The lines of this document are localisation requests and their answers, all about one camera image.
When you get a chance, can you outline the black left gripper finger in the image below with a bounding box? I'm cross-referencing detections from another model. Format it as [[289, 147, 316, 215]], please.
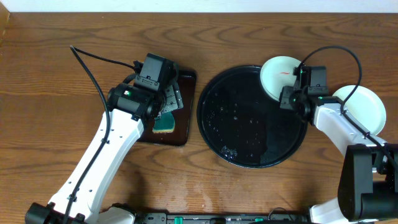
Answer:
[[163, 85, 178, 113], [173, 82, 183, 109]]

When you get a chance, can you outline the green yellow sponge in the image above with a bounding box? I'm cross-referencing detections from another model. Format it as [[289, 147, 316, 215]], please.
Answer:
[[152, 112, 175, 133]]

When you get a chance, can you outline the small green plate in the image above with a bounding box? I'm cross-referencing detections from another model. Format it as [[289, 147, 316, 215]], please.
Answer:
[[260, 56, 301, 101]]

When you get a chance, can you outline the large green plate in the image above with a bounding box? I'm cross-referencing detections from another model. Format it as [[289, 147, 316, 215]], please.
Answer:
[[345, 86, 387, 136]]

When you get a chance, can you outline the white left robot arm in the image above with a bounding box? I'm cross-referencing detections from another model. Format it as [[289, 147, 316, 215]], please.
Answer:
[[25, 83, 183, 223]]

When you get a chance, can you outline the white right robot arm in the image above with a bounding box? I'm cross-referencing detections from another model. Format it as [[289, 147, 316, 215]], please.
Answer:
[[279, 86, 397, 223]]

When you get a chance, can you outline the rectangular black water tray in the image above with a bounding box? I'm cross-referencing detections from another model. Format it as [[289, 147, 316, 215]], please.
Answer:
[[137, 69, 197, 146]]

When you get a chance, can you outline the round black tray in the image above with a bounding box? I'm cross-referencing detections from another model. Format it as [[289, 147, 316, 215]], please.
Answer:
[[197, 65, 307, 169]]

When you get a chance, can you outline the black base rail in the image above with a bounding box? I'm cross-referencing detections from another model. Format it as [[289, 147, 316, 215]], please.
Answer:
[[93, 202, 312, 224]]

